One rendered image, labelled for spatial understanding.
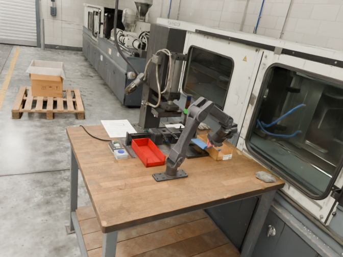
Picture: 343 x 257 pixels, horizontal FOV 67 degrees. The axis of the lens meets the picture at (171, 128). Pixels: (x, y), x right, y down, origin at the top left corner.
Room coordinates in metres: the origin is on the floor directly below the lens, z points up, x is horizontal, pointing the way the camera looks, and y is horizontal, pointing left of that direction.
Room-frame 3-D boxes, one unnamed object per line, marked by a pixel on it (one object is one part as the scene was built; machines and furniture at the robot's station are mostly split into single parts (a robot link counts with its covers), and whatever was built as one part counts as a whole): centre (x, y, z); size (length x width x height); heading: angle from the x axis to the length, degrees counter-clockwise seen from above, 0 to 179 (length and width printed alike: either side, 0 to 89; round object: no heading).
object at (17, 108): (4.15, 2.12, 0.07); 1.20 x 1.00 x 0.14; 26
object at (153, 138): (1.66, 0.04, 0.94); 0.20 x 0.10 x 0.07; 122
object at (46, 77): (4.41, 2.29, 0.40); 0.67 x 0.60 x 0.50; 24
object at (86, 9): (8.31, 2.48, 1.24); 2.95 x 0.98 x 0.90; 29
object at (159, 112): (1.71, 0.09, 1.22); 0.26 x 0.18 x 0.30; 32
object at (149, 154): (1.42, 0.12, 0.93); 0.25 x 0.12 x 0.06; 32
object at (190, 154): (1.58, -0.16, 0.91); 0.17 x 0.16 x 0.02; 122
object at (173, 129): (1.66, 0.04, 0.98); 0.20 x 0.10 x 0.01; 122
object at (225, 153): (1.65, -0.31, 0.93); 0.25 x 0.13 x 0.08; 32
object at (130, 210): (1.51, -0.01, 0.45); 1.12 x 0.99 x 0.90; 122
